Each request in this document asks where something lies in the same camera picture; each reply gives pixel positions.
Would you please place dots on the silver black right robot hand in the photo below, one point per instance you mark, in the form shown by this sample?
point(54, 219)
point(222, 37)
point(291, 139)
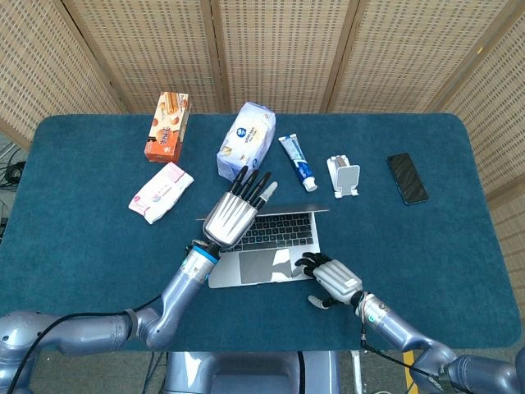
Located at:
point(338, 281)

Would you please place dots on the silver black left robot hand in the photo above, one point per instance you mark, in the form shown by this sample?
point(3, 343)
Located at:
point(229, 219)

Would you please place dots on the silver laptop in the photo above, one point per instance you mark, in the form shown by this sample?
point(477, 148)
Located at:
point(262, 267)

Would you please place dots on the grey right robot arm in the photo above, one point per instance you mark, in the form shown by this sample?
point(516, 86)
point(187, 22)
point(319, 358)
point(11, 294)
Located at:
point(398, 328)

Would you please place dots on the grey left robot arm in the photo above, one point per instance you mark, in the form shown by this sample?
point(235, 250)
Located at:
point(180, 291)

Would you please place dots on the pink wet wipes pack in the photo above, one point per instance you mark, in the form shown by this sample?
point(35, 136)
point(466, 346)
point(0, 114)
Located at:
point(162, 193)

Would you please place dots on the lavender tissue pack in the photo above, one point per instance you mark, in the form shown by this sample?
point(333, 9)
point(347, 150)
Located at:
point(246, 139)

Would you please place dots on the blue white toothpaste tube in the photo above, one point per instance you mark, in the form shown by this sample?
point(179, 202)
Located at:
point(298, 162)

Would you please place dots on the white folding phone stand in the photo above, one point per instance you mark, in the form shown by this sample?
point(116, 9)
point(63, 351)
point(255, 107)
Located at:
point(348, 176)

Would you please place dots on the orange biscuit box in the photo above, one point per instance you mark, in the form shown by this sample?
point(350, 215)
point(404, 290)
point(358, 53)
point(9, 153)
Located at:
point(166, 131)

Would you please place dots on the black smartphone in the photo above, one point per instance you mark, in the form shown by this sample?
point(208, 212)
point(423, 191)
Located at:
point(407, 178)

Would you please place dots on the grey robot torso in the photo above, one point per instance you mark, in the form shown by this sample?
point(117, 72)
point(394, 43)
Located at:
point(246, 373)

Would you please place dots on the teal table cover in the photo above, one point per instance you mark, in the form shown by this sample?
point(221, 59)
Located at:
point(82, 246)

